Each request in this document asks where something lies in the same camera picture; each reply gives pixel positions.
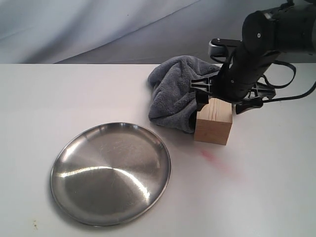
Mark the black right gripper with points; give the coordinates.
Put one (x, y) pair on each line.
(237, 82)

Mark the light wooden cube block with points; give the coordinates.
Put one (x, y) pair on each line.
(214, 122)

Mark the grey fleece towel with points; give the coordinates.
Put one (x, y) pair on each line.
(173, 105)

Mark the round stainless steel plate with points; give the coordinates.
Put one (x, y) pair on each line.
(110, 174)

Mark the white backdrop cloth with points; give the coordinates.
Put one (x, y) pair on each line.
(52, 31)

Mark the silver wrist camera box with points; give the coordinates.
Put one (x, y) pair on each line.
(222, 47)

